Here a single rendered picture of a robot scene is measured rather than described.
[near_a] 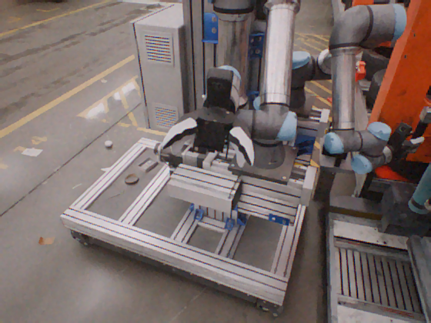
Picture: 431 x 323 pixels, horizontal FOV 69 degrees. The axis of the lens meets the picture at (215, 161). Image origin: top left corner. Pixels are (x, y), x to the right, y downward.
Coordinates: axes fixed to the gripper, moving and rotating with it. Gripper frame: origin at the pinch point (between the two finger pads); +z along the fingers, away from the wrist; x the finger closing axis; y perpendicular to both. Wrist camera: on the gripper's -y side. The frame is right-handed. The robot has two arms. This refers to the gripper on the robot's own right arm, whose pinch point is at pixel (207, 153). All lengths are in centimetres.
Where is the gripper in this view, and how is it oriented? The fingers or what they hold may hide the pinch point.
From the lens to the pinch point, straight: 51.0
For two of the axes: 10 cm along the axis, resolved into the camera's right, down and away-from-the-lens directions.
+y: -1.4, 7.7, 6.3
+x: -9.8, -1.9, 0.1
